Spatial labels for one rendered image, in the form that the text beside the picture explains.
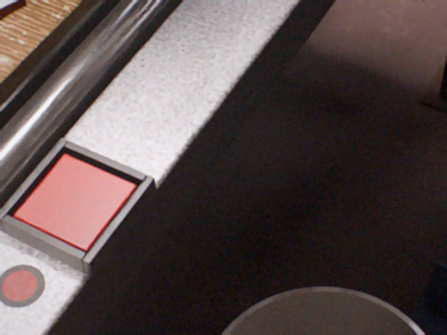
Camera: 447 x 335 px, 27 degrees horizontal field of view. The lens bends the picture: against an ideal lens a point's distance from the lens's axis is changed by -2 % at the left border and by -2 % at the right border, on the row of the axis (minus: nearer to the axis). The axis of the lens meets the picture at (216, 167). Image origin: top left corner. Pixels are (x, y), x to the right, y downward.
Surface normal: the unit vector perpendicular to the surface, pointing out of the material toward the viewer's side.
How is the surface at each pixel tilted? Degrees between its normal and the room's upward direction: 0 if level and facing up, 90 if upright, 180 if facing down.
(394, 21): 0
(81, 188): 0
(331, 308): 87
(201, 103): 0
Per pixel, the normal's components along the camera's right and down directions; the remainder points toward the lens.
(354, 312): -0.35, 0.70
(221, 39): -0.05, -0.63
